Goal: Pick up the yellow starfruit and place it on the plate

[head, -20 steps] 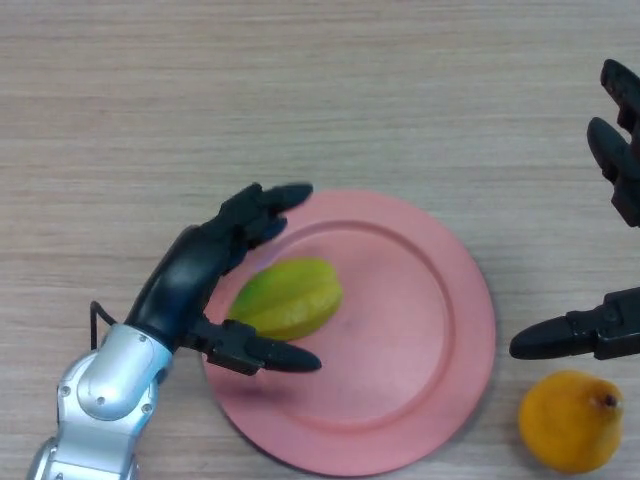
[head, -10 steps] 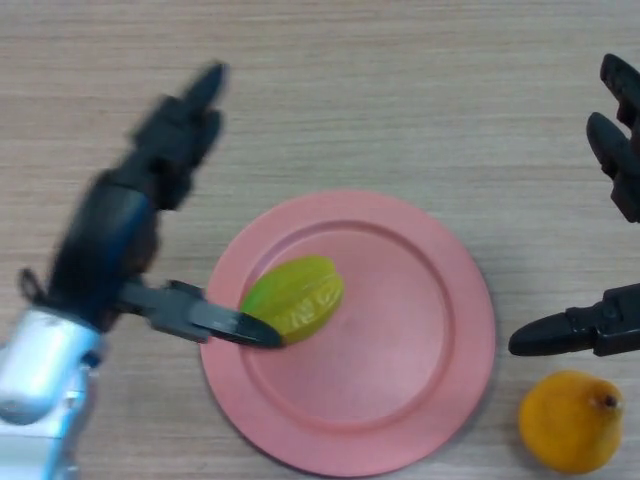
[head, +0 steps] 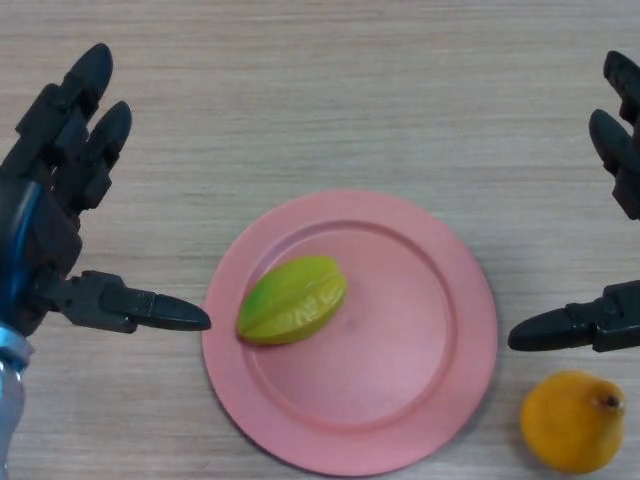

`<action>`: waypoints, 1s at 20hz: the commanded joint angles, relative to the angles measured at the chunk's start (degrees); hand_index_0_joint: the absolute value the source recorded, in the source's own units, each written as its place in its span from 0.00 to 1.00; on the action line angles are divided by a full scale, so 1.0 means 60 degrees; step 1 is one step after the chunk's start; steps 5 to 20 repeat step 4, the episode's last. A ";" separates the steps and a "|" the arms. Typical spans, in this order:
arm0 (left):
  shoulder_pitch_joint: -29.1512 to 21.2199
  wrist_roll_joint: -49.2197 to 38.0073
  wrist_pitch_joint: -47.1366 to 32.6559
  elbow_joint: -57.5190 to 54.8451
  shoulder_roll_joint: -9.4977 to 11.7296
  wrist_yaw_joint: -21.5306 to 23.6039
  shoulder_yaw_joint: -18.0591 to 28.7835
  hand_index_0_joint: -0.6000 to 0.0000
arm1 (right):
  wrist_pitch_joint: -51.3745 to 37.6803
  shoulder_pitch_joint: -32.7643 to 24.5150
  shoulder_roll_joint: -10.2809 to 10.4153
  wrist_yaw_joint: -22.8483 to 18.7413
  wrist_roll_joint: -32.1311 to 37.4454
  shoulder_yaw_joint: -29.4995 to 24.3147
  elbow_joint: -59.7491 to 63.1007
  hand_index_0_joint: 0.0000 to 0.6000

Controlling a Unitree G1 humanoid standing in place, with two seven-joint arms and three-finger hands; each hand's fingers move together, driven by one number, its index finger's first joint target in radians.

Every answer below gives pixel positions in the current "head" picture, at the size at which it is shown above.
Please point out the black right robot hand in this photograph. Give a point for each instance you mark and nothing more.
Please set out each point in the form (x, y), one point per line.
(620, 320)

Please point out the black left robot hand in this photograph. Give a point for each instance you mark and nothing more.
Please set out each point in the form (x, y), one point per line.
(45, 215)

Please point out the yellow-green starfruit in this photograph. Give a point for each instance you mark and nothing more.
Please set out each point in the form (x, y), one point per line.
(290, 305)

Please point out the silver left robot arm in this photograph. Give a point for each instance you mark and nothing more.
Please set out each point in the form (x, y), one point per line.
(10, 390)

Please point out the pink round plate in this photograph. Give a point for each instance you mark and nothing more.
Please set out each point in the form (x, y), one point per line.
(395, 365)

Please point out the orange pear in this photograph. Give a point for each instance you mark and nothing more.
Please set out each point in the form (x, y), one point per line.
(565, 425)

